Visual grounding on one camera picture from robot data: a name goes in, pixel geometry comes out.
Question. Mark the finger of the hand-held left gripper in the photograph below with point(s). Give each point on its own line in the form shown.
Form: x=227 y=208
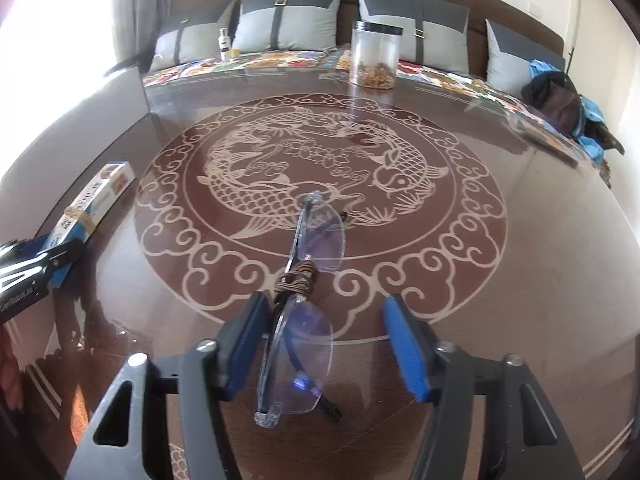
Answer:
x=60 y=255

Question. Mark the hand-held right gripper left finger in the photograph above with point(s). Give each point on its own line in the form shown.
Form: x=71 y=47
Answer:
x=247 y=345

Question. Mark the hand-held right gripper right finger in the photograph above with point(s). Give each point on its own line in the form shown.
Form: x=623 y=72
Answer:
x=407 y=345

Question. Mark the clear rimless glasses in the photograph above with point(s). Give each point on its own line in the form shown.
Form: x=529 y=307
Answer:
x=305 y=340

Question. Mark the blue and white box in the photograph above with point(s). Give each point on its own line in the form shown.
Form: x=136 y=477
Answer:
x=100 y=190

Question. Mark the grey two-tone pillow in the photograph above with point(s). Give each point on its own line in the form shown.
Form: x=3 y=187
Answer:
x=195 y=40
x=430 y=30
x=510 y=65
x=290 y=20

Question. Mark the grey curtain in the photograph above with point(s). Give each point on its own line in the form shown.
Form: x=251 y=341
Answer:
x=140 y=10

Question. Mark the small white bottle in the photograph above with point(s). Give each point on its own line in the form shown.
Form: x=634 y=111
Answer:
x=224 y=42

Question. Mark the blue garment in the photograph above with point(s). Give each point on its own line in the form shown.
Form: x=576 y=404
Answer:
x=592 y=130

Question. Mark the black bag on blue cloth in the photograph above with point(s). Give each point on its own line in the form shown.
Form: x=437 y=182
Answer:
x=555 y=97

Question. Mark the floral blanket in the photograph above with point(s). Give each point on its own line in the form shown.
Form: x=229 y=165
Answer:
x=280 y=57

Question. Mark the clear jar with black lid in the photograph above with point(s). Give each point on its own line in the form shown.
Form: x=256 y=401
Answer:
x=375 y=50

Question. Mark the white wall outlet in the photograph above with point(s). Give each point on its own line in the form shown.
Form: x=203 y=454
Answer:
x=535 y=9

